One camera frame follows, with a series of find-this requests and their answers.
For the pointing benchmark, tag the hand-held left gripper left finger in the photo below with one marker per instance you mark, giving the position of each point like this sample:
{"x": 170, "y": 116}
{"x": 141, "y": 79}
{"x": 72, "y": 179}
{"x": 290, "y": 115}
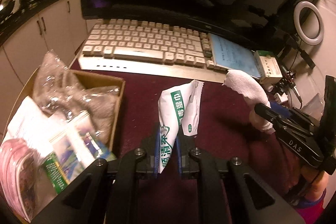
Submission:
{"x": 156, "y": 150}

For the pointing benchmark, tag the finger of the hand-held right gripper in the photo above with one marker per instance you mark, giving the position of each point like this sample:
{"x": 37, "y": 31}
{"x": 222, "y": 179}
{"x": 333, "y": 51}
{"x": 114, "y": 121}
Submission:
{"x": 265, "y": 112}
{"x": 281, "y": 109}

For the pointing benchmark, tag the maroon tablecloth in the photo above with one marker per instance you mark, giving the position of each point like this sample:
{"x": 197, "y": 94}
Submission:
{"x": 223, "y": 121}

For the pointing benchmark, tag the black wok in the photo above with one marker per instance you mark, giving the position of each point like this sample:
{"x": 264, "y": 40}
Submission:
{"x": 8, "y": 7}

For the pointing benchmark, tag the blue notebook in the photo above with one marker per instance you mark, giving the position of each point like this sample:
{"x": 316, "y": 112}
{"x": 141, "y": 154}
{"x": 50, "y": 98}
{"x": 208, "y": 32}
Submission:
{"x": 231, "y": 56}

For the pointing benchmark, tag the clear bag brown contents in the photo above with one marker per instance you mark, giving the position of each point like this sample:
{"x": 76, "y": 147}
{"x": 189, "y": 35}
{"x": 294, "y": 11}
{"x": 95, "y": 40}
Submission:
{"x": 99, "y": 113}

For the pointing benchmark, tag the clear plastic bag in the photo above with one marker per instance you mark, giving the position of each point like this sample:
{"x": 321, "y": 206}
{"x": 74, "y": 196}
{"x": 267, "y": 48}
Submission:
{"x": 313, "y": 106}

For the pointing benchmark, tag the black tripod mount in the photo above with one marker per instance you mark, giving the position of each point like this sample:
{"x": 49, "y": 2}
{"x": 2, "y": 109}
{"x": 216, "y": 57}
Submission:
{"x": 287, "y": 82}

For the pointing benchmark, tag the green and white packet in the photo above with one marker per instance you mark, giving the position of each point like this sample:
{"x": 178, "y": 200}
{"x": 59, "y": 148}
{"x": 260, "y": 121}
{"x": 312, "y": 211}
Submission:
{"x": 81, "y": 142}

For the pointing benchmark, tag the beige kitchen cabinets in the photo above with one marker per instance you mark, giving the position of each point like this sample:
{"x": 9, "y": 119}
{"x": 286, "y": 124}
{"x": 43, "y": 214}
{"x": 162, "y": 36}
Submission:
{"x": 55, "y": 29}

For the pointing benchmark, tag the shallow cardboard box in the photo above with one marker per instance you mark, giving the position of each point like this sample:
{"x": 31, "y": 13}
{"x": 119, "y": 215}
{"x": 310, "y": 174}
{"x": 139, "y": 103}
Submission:
{"x": 115, "y": 87}

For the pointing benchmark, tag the black kitchen counter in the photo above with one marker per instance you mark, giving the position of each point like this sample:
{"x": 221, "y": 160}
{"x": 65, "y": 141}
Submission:
{"x": 26, "y": 14}

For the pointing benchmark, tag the large white gauze packet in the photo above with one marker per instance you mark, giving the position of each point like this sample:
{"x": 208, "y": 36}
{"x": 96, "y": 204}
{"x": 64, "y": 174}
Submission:
{"x": 26, "y": 119}

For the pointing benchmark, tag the white cloth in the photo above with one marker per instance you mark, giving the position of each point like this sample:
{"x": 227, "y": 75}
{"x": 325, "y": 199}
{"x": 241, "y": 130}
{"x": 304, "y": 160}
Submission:
{"x": 249, "y": 87}

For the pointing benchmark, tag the beige keyboard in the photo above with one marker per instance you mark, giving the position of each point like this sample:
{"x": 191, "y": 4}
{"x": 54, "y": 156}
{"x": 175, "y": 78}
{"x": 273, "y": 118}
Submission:
{"x": 147, "y": 43}

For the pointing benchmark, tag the white and green medicine box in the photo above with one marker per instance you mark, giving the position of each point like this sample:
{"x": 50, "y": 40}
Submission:
{"x": 269, "y": 66}

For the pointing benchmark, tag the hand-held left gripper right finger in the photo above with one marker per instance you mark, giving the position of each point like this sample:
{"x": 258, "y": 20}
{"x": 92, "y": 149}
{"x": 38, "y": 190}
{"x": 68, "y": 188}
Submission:
{"x": 178, "y": 153}

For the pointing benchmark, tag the white wet wipe packet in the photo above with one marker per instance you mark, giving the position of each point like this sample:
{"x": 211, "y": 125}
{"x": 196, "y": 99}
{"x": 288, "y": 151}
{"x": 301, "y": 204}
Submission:
{"x": 181, "y": 108}

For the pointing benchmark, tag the person's right forearm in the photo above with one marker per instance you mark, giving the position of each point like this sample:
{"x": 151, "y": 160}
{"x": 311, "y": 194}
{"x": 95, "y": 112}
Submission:
{"x": 313, "y": 192}

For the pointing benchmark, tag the pink zipper pouch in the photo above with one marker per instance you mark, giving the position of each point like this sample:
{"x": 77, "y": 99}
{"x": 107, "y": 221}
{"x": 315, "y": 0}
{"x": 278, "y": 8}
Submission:
{"x": 15, "y": 174}

